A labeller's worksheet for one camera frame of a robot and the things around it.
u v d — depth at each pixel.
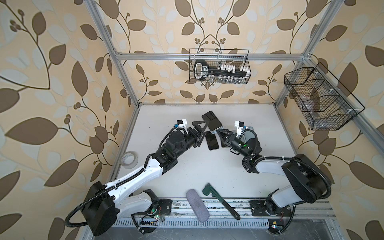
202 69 0.83
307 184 0.44
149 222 0.74
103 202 0.40
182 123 0.69
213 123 0.78
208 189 0.79
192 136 0.64
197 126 0.63
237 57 0.91
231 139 0.69
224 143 0.73
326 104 0.72
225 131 0.75
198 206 0.72
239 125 0.75
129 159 0.91
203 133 0.61
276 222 0.72
